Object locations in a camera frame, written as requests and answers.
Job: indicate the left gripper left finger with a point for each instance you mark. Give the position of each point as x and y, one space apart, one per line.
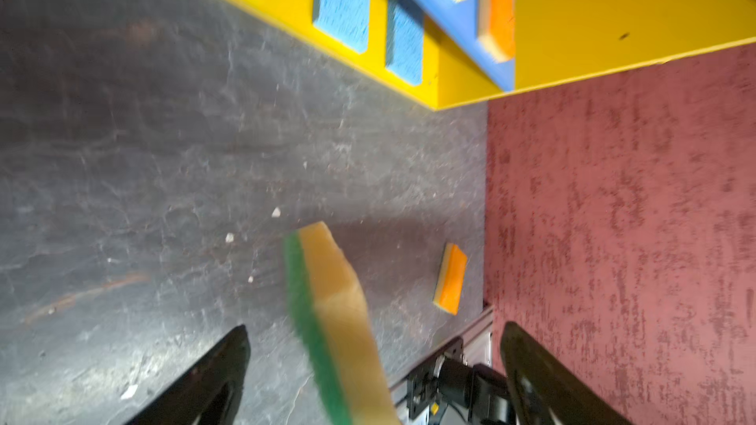
209 392

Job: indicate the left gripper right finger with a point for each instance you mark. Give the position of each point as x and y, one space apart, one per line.
543 390

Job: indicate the orange sponge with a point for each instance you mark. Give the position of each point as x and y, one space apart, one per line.
450 282
496 29

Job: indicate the dark yellow scouring pad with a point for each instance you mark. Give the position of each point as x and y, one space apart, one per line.
330 313

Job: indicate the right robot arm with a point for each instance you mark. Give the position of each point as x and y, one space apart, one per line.
479 389

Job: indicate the yellow shelf pink blue boards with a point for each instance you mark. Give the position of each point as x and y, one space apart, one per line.
557 41

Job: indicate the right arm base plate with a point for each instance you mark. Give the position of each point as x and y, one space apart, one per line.
422 380

